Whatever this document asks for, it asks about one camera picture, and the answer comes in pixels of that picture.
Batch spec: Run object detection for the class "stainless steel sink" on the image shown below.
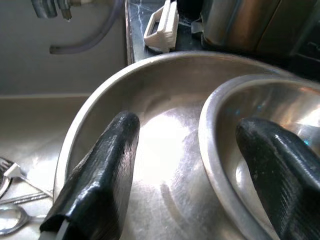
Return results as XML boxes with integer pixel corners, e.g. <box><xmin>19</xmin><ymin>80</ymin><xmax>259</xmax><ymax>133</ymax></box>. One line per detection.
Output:
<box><xmin>0</xmin><ymin>0</ymin><xmax>133</xmax><ymax>240</ymax></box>

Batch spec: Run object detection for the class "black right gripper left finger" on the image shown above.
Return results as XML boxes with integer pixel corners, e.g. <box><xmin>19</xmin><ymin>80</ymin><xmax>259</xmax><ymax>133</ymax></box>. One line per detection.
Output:
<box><xmin>39</xmin><ymin>111</ymin><xmax>141</xmax><ymax>240</ymax></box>

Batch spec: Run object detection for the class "steel mixing bowl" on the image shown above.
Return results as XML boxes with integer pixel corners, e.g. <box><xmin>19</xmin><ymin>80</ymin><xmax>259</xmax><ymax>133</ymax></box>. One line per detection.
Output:
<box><xmin>198</xmin><ymin>74</ymin><xmax>320</xmax><ymax>240</ymax></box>

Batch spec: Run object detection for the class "steel brown canister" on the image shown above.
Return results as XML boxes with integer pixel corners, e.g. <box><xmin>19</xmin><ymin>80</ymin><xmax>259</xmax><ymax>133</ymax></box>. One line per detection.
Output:
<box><xmin>199</xmin><ymin>0</ymin><xmax>320</xmax><ymax>57</ymax></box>

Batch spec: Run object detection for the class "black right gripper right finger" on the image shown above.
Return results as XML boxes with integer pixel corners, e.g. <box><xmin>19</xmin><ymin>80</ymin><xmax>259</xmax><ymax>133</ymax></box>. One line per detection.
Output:
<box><xmin>236</xmin><ymin>117</ymin><xmax>320</xmax><ymax>240</ymax></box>

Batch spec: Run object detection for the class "steel gooseneck faucet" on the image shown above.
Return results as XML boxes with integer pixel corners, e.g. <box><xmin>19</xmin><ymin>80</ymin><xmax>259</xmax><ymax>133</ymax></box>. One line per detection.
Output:
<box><xmin>31</xmin><ymin>0</ymin><xmax>97</xmax><ymax>21</ymax></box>

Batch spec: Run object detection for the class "translucent grey hose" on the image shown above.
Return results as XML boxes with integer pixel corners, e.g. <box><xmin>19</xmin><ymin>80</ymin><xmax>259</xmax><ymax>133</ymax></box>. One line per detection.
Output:
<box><xmin>49</xmin><ymin>0</ymin><xmax>125</xmax><ymax>55</ymax></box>

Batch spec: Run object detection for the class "steel fork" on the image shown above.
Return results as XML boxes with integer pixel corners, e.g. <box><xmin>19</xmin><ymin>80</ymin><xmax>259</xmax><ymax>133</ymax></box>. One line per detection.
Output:
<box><xmin>0</xmin><ymin>157</ymin><xmax>55</xmax><ymax>198</ymax></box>

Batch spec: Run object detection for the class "large steel plate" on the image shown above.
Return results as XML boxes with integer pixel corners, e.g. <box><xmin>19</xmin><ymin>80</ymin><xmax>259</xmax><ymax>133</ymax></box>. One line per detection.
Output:
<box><xmin>53</xmin><ymin>51</ymin><xmax>320</xmax><ymax>240</ymax></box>

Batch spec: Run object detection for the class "thin steel utensil handle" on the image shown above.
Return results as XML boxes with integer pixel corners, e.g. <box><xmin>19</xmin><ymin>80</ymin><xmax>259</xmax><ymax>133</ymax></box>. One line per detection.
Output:
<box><xmin>0</xmin><ymin>191</ymin><xmax>50</xmax><ymax>205</ymax></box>

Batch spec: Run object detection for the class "steel spoon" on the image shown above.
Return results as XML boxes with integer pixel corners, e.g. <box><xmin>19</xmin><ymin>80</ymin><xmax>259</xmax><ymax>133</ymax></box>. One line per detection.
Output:
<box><xmin>0</xmin><ymin>204</ymin><xmax>48</xmax><ymax>237</ymax></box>

